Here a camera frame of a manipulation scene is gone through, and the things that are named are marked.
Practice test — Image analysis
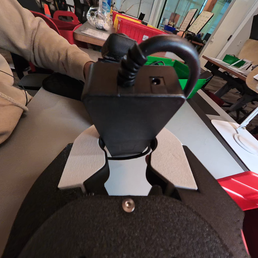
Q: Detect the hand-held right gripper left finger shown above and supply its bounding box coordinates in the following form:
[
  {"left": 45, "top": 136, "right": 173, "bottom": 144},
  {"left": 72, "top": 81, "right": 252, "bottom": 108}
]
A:
[{"left": 58, "top": 125, "right": 110, "bottom": 194}]

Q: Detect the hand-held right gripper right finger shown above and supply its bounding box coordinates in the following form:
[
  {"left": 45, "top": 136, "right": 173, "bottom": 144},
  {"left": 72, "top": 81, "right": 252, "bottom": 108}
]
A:
[{"left": 146, "top": 128, "right": 198, "bottom": 194}]

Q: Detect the green plastic bin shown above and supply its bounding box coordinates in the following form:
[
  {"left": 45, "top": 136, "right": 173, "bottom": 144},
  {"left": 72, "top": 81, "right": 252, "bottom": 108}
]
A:
[{"left": 144, "top": 56, "right": 210, "bottom": 99}]

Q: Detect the red plastic bin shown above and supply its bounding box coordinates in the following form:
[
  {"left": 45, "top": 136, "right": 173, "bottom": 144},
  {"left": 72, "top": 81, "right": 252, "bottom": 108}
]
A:
[{"left": 217, "top": 171, "right": 258, "bottom": 258}]

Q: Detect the person's left forearm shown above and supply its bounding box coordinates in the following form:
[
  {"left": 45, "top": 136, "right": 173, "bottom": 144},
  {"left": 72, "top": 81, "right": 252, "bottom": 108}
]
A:
[{"left": 0, "top": 0, "right": 95, "bottom": 81}]

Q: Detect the person's left hand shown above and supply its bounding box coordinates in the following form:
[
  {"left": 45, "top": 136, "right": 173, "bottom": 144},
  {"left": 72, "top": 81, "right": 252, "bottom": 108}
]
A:
[{"left": 83, "top": 61, "right": 95, "bottom": 81}]

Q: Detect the red crate on far table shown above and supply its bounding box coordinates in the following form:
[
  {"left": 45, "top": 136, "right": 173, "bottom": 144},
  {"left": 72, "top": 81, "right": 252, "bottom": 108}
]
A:
[{"left": 112, "top": 11, "right": 168, "bottom": 44}]

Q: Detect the long wooden table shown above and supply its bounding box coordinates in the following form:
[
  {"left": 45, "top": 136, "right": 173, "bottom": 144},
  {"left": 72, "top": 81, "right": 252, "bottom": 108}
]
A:
[{"left": 73, "top": 21, "right": 117, "bottom": 47}]

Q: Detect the clear plastic bag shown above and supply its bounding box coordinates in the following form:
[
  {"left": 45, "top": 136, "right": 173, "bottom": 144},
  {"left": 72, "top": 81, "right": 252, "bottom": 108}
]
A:
[{"left": 87, "top": 6, "right": 113, "bottom": 31}]

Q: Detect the red tote bag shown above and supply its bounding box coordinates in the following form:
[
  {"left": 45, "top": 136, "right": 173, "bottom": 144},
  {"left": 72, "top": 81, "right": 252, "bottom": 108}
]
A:
[{"left": 30, "top": 10, "right": 88, "bottom": 49}]

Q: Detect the paper sheet board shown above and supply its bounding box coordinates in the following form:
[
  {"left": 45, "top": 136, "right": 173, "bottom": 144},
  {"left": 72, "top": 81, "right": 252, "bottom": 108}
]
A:
[
  {"left": 187, "top": 10, "right": 214, "bottom": 35},
  {"left": 179, "top": 8, "right": 198, "bottom": 32}
]

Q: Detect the small green basket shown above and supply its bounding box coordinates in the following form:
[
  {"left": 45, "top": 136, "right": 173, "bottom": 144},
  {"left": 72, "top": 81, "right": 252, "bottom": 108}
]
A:
[{"left": 223, "top": 54, "right": 246, "bottom": 68}]

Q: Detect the tan chair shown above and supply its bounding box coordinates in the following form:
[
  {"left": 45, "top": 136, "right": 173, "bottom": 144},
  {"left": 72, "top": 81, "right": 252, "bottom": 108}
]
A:
[{"left": 239, "top": 39, "right": 258, "bottom": 60}]

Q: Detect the black panel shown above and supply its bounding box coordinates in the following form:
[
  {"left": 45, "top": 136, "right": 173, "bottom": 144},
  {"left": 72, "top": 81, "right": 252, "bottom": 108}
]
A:
[{"left": 250, "top": 14, "right": 258, "bottom": 41}]

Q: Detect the thin black earphone cord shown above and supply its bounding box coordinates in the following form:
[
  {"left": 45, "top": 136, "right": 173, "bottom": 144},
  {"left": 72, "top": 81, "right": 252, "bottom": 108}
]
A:
[{"left": 0, "top": 69, "right": 28, "bottom": 106}]

